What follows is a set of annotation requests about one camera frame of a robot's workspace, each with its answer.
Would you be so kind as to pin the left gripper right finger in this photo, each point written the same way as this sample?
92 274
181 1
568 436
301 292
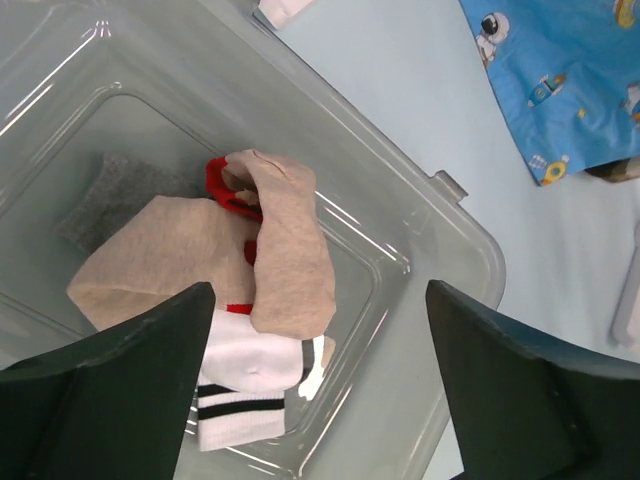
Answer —
527 405

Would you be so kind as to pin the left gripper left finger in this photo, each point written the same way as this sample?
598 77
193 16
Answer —
113 405

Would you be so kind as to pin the white black striped sock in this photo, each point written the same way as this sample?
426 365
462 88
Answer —
228 418

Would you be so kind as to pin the beige sock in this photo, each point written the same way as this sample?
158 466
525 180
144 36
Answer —
171 244

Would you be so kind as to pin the grey sock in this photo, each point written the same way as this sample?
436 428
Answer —
121 190

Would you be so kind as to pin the brown striped sock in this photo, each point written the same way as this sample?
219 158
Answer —
617 171

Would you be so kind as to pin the white metal drying rack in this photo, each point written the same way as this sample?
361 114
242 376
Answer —
625 326

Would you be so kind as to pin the clear grey plastic bin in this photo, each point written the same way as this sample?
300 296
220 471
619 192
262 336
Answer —
176 83

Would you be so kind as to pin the blue cartoon print sock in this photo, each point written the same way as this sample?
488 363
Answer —
565 75

